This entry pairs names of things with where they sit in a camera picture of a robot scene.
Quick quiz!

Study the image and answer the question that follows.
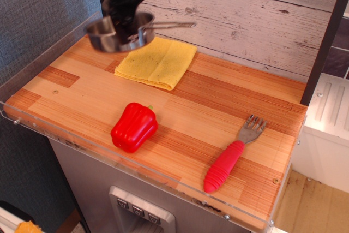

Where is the silver dispenser panel with buttons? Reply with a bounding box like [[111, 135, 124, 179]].
[[109, 186, 176, 232]]

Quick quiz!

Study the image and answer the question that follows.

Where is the yellow object bottom left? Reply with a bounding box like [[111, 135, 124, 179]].
[[14, 221, 43, 233]]

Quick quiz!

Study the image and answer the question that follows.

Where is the folded yellow cloth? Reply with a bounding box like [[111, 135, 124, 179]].
[[114, 37, 197, 91]]

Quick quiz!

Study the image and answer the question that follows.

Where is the clear acrylic table guard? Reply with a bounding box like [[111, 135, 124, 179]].
[[0, 11, 308, 231]]

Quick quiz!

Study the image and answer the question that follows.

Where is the small stainless steel pan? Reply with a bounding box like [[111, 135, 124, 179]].
[[86, 12, 196, 53]]

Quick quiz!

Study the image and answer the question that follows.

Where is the red toy bell pepper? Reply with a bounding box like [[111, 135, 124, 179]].
[[110, 103, 158, 153]]

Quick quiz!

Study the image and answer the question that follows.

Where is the grey toy fridge cabinet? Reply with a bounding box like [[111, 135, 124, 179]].
[[49, 139, 247, 232]]

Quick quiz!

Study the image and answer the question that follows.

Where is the white toy sink unit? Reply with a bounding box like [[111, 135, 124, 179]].
[[291, 74, 348, 192]]

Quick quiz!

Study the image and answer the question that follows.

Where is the dark vertical post right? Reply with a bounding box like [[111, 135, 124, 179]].
[[300, 0, 348, 106]]

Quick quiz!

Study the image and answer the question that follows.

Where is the fork with red handle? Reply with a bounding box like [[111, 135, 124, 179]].
[[203, 115, 267, 193]]

